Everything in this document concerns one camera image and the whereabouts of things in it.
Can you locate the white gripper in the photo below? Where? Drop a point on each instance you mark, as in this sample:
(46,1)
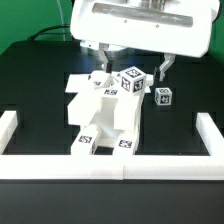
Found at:
(181,27)

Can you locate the white nut cube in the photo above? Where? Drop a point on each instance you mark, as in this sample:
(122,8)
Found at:
(163,96)
(133,80)

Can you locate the white chair back frame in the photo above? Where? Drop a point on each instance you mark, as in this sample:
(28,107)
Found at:
(85,104)

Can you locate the white chair seat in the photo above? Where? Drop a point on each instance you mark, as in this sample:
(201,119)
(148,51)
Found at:
(104,118)

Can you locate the white U-shaped fence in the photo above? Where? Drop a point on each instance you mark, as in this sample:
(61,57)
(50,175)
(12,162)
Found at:
(145,167)

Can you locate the white marker base plate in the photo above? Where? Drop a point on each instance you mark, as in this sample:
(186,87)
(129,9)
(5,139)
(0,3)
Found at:
(76,82)

